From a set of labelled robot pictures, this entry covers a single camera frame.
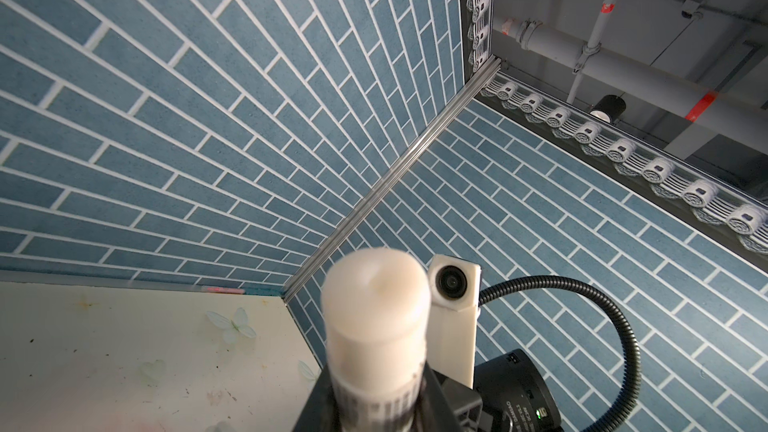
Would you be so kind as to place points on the grey ceiling pipe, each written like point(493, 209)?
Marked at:
point(718, 112)

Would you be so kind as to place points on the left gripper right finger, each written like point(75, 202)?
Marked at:
point(438, 397)

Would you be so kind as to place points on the white glue stick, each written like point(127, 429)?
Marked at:
point(375, 303)

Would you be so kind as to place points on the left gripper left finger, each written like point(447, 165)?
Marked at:
point(319, 411)

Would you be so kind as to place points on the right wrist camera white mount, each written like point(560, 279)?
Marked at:
point(452, 326)

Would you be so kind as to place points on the thin white ceiling pipe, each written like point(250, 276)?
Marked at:
point(591, 47)

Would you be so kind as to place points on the white lace wall trim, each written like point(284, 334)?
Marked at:
point(711, 200)

